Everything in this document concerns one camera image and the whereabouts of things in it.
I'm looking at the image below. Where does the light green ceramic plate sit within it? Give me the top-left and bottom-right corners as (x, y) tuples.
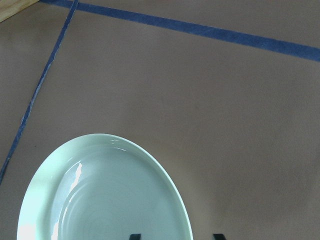
(16, 133), (193, 240)

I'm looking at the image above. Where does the wooden dish rack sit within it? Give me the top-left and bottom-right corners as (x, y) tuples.
(0, 0), (39, 22)

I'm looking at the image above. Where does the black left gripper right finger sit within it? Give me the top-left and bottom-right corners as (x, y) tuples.
(212, 233), (225, 240)

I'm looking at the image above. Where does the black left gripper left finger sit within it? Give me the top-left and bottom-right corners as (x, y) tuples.
(129, 233), (142, 240)

